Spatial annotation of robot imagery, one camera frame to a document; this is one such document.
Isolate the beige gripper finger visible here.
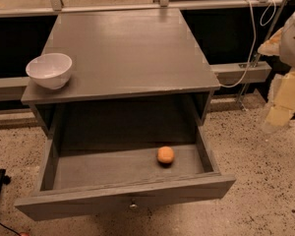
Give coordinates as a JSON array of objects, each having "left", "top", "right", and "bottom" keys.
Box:
[
  {"left": 262, "top": 68, "right": 295, "bottom": 133},
  {"left": 258, "top": 29, "right": 282, "bottom": 56}
]

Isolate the orange fruit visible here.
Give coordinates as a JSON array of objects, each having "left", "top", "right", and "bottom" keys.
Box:
[{"left": 157, "top": 147, "right": 175, "bottom": 164}]

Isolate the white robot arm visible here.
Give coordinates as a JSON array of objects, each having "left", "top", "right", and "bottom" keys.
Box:
[{"left": 258, "top": 12, "right": 295, "bottom": 133}]

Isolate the metal drawer knob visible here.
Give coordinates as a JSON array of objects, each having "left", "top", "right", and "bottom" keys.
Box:
[{"left": 129, "top": 199, "right": 138, "bottom": 210}]

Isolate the grey open drawer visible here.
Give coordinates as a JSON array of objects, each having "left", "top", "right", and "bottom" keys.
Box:
[{"left": 15, "top": 129, "right": 236, "bottom": 221}]

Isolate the diagonal metal brace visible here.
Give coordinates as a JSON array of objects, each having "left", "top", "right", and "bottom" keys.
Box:
[{"left": 234, "top": 0, "right": 288, "bottom": 111}]

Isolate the grey wooden cabinet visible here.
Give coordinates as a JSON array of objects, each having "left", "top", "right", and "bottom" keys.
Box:
[{"left": 21, "top": 7, "right": 221, "bottom": 140}]

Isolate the white bowl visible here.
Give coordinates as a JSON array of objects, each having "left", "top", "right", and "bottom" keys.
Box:
[{"left": 26, "top": 53, "right": 73, "bottom": 89}]

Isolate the metal rail frame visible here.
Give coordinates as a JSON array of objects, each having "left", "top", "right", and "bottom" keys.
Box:
[{"left": 0, "top": 0, "right": 286, "bottom": 19}]

